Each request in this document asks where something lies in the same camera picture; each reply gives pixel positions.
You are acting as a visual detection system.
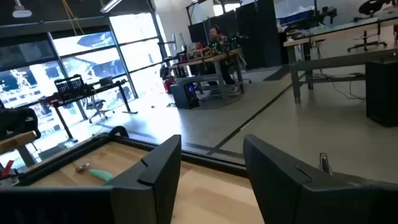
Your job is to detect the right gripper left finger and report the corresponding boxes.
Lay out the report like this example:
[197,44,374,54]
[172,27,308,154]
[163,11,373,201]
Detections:
[108,134,183,224]

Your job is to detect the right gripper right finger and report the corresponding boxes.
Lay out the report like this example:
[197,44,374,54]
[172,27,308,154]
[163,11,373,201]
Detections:
[243,134,313,224]

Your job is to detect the teal handled spoon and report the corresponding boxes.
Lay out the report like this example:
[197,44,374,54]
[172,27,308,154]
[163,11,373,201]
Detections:
[75,162,114,183]

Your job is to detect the black computer tower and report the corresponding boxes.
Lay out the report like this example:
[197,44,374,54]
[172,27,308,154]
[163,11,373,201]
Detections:
[170,79,201,110]

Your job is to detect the black office chair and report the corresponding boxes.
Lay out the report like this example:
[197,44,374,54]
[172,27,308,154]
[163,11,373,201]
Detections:
[346,0,398,53]
[85,95,115,124]

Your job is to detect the red bag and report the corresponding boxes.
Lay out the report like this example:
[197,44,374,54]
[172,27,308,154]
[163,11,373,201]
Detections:
[163,77,175,94]

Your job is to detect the black standing desk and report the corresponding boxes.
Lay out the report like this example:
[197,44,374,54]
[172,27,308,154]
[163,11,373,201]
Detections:
[49,79,139,144]

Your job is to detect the black floor mat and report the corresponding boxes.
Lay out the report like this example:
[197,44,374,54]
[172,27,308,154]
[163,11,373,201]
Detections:
[263,65,292,82]

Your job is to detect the black plastic crate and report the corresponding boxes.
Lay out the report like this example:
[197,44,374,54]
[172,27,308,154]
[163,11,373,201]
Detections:
[54,74,85,96]

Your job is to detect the wooden top workbench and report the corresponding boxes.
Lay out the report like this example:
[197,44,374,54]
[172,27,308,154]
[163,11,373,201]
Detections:
[169,48,246,100]

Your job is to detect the black cabinet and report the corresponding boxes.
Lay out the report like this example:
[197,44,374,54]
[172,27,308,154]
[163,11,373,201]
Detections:
[366,58,398,127]

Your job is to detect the person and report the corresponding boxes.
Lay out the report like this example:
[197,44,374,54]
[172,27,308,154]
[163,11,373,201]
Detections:
[208,24,238,85]

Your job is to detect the glass garage door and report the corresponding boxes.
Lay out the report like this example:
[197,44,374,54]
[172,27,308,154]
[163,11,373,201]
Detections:
[0,11,170,166]

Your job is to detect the black partition screen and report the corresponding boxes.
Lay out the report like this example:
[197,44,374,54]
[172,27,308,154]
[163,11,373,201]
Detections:
[188,0,284,71]

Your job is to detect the long grey workbench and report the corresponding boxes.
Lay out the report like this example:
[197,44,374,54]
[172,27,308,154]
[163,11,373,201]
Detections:
[282,12,398,105]

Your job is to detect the fluorescent light fixture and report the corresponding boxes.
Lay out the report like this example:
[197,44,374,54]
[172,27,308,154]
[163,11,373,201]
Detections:
[99,0,124,14]

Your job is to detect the white pendant lamp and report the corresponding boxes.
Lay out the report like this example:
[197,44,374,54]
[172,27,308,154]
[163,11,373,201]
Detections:
[11,0,33,19]

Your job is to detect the black metal table frame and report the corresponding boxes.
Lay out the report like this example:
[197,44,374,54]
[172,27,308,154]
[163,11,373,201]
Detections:
[17,132,249,187]

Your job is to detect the black frame clip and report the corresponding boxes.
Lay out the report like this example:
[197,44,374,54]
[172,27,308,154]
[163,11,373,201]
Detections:
[108,125,130,139]
[318,152,333,175]

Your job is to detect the black floor cable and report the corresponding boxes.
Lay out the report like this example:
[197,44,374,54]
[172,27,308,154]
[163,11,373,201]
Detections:
[310,71,366,101]

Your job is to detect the yellow strap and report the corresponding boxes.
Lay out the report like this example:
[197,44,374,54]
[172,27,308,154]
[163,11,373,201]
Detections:
[60,0,85,35]

